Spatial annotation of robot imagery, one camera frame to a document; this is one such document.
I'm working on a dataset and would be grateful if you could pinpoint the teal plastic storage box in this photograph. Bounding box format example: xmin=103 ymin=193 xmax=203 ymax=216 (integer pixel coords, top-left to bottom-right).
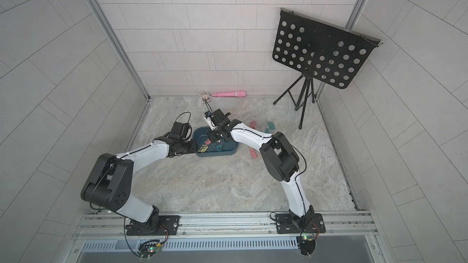
xmin=193 ymin=127 xmax=238 ymax=157

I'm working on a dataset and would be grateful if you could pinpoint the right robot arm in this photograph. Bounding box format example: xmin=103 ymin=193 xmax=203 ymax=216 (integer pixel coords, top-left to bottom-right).
xmin=205 ymin=116 xmax=314 ymax=228

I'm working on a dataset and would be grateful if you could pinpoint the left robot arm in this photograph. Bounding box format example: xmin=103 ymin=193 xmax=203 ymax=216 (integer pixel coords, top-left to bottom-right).
xmin=80 ymin=133 xmax=196 ymax=236

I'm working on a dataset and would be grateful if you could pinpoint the yellow binder clip middle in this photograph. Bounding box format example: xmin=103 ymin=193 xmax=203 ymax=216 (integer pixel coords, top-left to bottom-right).
xmin=199 ymin=144 xmax=208 ymax=153

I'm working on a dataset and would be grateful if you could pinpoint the small card box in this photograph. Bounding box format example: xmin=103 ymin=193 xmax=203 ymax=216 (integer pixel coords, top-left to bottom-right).
xmin=199 ymin=91 xmax=212 ymax=103

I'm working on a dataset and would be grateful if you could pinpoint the pink microphone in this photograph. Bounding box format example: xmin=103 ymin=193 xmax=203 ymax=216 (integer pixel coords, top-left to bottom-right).
xmin=212 ymin=90 xmax=247 ymax=97

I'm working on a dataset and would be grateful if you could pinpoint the left controller board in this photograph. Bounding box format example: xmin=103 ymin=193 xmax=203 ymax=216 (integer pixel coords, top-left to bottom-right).
xmin=137 ymin=239 xmax=163 ymax=261

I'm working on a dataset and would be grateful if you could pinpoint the controller board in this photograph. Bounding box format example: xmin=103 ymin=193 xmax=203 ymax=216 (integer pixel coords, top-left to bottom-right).
xmin=137 ymin=239 xmax=163 ymax=261
xmin=296 ymin=236 xmax=316 ymax=256

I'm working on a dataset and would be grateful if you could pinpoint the black music stand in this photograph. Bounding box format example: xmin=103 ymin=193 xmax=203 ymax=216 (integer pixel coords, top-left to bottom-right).
xmin=272 ymin=8 xmax=381 ymax=111

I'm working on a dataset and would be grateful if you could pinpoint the right controller board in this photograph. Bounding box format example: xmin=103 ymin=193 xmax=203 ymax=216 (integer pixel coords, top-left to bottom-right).
xmin=296 ymin=236 xmax=316 ymax=256

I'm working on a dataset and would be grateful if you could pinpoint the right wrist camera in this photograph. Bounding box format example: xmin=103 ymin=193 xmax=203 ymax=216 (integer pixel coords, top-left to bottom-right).
xmin=204 ymin=109 xmax=230 ymax=130

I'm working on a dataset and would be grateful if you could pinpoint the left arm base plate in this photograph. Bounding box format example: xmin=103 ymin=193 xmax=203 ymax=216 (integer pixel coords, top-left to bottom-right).
xmin=124 ymin=216 xmax=181 ymax=236

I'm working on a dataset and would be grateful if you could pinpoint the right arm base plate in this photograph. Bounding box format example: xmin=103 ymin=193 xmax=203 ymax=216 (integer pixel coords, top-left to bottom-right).
xmin=271 ymin=213 xmax=326 ymax=235

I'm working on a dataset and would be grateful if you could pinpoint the aluminium rail frame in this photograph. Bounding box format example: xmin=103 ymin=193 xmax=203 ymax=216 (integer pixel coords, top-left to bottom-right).
xmin=71 ymin=211 xmax=379 ymax=240

